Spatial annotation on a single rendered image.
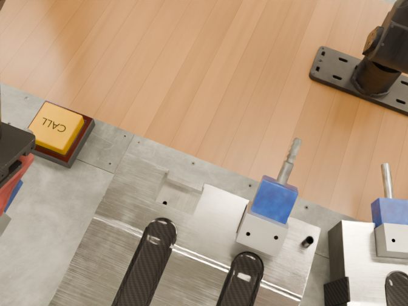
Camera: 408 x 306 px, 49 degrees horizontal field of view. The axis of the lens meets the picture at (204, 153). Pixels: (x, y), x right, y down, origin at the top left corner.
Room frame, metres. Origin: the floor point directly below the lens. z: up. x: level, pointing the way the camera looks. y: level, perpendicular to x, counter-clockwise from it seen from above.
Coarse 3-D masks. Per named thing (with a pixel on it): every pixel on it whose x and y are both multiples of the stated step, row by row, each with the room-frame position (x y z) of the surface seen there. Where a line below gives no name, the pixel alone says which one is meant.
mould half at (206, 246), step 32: (128, 160) 0.22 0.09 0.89; (128, 192) 0.18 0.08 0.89; (224, 192) 0.21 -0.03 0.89; (96, 224) 0.14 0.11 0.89; (128, 224) 0.14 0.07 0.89; (192, 224) 0.16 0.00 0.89; (224, 224) 0.17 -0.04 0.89; (288, 224) 0.18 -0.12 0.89; (96, 256) 0.10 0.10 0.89; (128, 256) 0.11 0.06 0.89; (192, 256) 0.12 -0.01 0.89; (224, 256) 0.13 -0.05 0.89; (288, 256) 0.14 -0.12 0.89; (64, 288) 0.06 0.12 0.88; (96, 288) 0.07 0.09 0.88; (160, 288) 0.08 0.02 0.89; (192, 288) 0.09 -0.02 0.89; (288, 288) 0.11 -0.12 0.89
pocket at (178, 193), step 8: (168, 176) 0.22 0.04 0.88; (176, 176) 0.22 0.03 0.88; (160, 184) 0.20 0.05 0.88; (168, 184) 0.21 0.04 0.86; (176, 184) 0.22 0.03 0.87; (184, 184) 0.21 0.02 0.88; (192, 184) 0.22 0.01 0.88; (160, 192) 0.20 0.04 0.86; (168, 192) 0.20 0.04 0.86; (176, 192) 0.20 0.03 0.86; (184, 192) 0.21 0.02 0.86; (192, 192) 0.21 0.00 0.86; (200, 192) 0.21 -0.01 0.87; (160, 200) 0.19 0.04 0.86; (168, 200) 0.19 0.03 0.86; (176, 200) 0.19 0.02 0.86; (184, 200) 0.20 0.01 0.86; (192, 200) 0.20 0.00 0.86; (176, 208) 0.18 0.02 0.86; (184, 208) 0.19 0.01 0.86; (192, 208) 0.19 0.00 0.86
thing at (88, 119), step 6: (48, 102) 0.32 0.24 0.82; (66, 108) 0.32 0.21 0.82; (36, 114) 0.30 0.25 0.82; (90, 120) 0.31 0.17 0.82; (84, 126) 0.29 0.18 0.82; (84, 132) 0.28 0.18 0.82; (78, 138) 0.27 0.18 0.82; (72, 144) 0.26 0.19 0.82; (36, 150) 0.24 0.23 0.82; (42, 150) 0.24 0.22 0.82; (48, 150) 0.25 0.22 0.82; (72, 150) 0.25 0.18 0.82; (54, 156) 0.24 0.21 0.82; (60, 156) 0.24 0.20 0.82; (66, 156) 0.24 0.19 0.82; (66, 162) 0.23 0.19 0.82
